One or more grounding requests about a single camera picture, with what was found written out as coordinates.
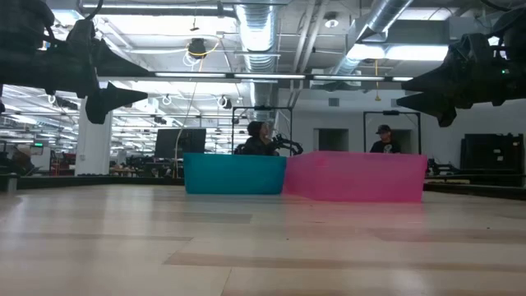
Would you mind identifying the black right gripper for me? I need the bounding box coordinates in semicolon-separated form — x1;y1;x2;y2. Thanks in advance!
396;33;501;127

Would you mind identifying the pink plastic bin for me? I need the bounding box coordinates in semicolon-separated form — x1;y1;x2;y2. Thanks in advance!
282;150;428;204

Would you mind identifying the black monitor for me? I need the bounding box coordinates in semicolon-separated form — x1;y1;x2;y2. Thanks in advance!
155;127;207;160

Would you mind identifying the black ceiling device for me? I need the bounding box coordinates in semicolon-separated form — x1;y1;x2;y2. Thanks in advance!
187;37;209;60

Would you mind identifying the fluorescent ceiling light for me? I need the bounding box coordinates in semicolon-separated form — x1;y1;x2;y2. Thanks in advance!
347;43;450;62

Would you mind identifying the silver slanted air duct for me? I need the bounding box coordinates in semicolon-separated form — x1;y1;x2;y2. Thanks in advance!
324;0;414;90

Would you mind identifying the silver ribbed air duct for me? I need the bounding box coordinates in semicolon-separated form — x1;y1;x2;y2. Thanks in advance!
233;3;283;123

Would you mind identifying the person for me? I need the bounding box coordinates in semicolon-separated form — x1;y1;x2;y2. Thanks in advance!
369;124;402;155
234;120;280;156
11;146;38;176

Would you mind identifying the yellow hanging cord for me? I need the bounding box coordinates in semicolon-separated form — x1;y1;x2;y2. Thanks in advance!
372;59;381;102

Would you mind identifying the black background rig frame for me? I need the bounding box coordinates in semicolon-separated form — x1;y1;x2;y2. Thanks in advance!
231;105;294;157
362;109;422;155

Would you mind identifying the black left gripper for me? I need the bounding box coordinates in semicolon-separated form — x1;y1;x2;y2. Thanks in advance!
43;19;154;125

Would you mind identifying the blue plastic bin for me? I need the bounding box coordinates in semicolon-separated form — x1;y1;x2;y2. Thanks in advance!
182;152;288;196

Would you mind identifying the black overhead light bar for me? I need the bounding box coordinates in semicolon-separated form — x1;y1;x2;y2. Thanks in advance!
96;70;416;83

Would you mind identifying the white square column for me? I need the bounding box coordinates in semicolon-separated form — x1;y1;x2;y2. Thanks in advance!
74;81;114;177

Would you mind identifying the black cabinet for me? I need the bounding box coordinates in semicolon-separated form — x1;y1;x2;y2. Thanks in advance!
459;132;526;176

